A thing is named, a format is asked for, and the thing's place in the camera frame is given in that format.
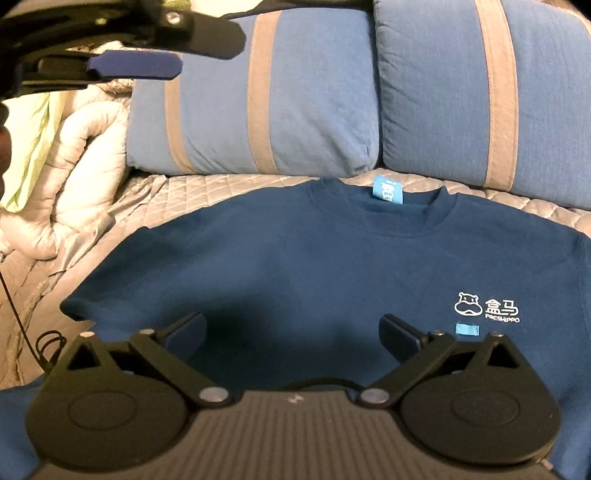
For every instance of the green blanket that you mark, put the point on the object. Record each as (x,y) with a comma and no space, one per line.
(32,122)

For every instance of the dark blue sweatshirt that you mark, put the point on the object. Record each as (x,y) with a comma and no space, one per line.
(292,284)

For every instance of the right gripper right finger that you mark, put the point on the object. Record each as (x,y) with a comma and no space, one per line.
(419,355)

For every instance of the blue striped pillow right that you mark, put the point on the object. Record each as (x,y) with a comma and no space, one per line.
(493,94)

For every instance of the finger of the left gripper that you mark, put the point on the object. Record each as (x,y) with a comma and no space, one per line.
(198,32)
(134,64)

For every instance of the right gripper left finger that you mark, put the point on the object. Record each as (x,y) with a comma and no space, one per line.
(166,350)

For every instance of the quilted beige bedspread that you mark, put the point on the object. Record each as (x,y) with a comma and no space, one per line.
(34,288)

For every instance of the blue striped pillow left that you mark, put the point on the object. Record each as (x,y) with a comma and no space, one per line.
(301,100)

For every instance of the beige folded comforter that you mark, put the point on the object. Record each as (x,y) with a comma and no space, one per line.
(83,170)

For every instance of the blue striped pillow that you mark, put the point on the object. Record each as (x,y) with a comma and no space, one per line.
(493,94)
(301,100)

